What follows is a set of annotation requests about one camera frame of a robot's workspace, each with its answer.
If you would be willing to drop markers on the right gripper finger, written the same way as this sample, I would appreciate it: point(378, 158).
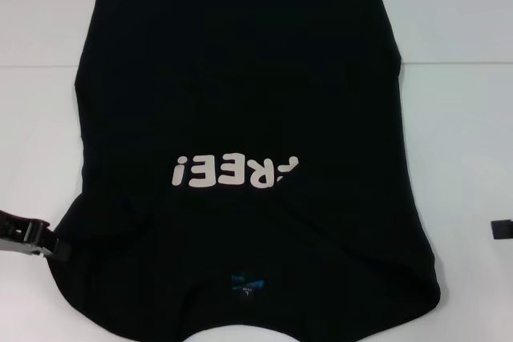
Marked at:
point(503, 230)

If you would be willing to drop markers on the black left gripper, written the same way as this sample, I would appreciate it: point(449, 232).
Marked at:
point(12, 238)

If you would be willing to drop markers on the black shirt with FREE print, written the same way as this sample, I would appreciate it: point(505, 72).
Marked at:
point(240, 77)

